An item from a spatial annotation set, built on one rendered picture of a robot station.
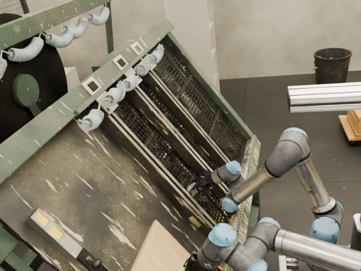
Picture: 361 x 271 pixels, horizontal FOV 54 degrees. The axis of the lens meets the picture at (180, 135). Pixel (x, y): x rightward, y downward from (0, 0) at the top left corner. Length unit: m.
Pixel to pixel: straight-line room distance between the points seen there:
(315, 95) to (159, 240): 1.02
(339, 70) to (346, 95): 4.63
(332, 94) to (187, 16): 4.17
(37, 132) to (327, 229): 1.28
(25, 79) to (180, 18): 3.36
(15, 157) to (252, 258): 0.85
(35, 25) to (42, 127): 0.84
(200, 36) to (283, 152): 3.77
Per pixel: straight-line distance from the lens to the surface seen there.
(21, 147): 1.38
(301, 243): 1.15
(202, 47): 5.19
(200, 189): 1.93
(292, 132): 1.64
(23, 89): 2.07
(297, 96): 1.05
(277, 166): 1.54
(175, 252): 1.79
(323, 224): 1.74
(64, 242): 1.39
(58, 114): 1.54
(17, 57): 2.01
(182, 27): 5.16
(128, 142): 1.79
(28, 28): 2.12
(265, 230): 1.19
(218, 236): 1.09
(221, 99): 2.91
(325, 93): 1.07
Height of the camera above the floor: 2.46
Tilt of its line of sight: 29 degrees down
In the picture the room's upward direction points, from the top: 9 degrees counter-clockwise
